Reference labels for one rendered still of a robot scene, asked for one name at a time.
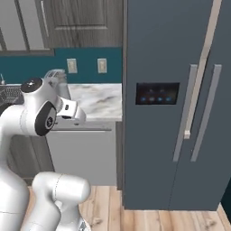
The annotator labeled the dark sink basin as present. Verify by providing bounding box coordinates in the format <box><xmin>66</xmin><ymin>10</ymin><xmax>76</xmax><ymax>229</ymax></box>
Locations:
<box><xmin>0</xmin><ymin>84</ymin><xmax>25</xmax><ymax>106</ymax></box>

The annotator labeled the beige wall socket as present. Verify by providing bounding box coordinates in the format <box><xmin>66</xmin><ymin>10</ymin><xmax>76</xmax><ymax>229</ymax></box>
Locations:
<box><xmin>97</xmin><ymin>58</ymin><xmax>108</xmax><ymax>74</ymax></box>
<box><xmin>66</xmin><ymin>58</ymin><xmax>79</xmax><ymax>74</ymax></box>

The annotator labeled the plain dark grey fridge door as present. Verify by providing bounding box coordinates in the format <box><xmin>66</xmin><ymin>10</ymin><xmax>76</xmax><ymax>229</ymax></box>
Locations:
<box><xmin>169</xmin><ymin>0</ymin><xmax>231</xmax><ymax>212</ymax></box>

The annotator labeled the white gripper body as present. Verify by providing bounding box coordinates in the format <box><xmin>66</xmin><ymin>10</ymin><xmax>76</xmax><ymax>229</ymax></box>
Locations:
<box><xmin>71</xmin><ymin>101</ymin><xmax>88</xmax><ymax>123</ymax></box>

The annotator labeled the dark grey fridge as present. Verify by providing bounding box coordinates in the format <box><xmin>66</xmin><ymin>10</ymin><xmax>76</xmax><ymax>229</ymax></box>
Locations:
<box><xmin>122</xmin><ymin>0</ymin><xmax>231</xmax><ymax>212</ymax></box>

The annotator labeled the dark wood base cupboard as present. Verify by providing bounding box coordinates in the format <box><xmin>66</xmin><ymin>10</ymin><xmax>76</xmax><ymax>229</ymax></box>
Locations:
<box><xmin>6</xmin><ymin>134</ymin><xmax>56</xmax><ymax>180</ymax></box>

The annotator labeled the silver cupboard door handle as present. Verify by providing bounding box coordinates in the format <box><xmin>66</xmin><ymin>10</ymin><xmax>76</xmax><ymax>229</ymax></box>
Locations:
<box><xmin>40</xmin><ymin>0</ymin><xmax>50</xmax><ymax>38</ymax></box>

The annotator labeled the dark wood cupboard door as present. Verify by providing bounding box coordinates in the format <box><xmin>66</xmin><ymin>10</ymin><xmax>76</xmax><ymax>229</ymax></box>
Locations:
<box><xmin>35</xmin><ymin>0</ymin><xmax>125</xmax><ymax>50</ymax></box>

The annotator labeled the fridge door with dispenser panel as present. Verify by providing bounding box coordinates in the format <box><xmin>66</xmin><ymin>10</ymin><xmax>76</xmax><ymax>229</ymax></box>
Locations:
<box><xmin>125</xmin><ymin>0</ymin><xmax>215</xmax><ymax>210</ymax></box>

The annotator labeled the grey dishwasher handle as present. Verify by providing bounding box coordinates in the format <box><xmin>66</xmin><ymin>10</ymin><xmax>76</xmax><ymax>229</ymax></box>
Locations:
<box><xmin>51</xmin><ymin>128</ymin><xmax>113</xmax><ymax>133</ymax></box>

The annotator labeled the grey dishwasher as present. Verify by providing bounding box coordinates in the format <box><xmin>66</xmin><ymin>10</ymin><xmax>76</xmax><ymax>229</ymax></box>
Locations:
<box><xmin>45</xmin><ymin>120</ymin><xmax>118</xmax><ymax>187</ymax></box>

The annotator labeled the glass-paned cupboard door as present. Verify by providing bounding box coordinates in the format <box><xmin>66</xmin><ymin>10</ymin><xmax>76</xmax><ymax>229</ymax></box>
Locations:
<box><xmin>0</xmin><ymin>0</ymin><xmax>55</xmax><ymax>57</ymax></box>

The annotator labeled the grey fridge door handle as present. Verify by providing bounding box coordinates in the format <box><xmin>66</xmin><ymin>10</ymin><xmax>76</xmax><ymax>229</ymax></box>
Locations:
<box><xmin>172</xmin><ymin>63</ymin><xmax>199</xmax><ymax>163</ymax></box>
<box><xmin>189</xmin><ymin>63</ymin><xmax>223</xmax><ymax>163</ymax></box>

